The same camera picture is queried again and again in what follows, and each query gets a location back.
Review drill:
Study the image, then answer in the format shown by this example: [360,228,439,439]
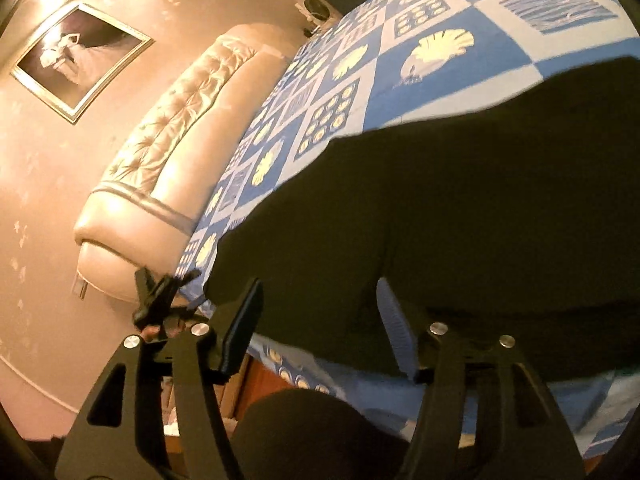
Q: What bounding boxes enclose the cream tufted headboard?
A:
[72,22,301,306]

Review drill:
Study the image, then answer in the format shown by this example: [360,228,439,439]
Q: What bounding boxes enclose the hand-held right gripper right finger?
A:
[375,277,586,480]

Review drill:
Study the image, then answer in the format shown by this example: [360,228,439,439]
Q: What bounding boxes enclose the person's dark clothing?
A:
[232,389,417,480]

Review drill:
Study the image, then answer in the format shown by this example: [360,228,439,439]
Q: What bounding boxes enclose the framed wall picture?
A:
[10,2,156,126]

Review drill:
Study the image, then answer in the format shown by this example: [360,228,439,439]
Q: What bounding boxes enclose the black pants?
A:
[202,55,640,382]

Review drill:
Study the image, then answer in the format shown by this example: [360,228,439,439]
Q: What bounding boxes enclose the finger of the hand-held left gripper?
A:
[131,266,202,331]

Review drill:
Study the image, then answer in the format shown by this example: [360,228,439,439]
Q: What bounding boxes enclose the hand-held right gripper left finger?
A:
[55,277,266,480]

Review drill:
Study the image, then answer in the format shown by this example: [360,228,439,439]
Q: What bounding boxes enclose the bed with blue patterned sheet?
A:
[177,0,640,456]

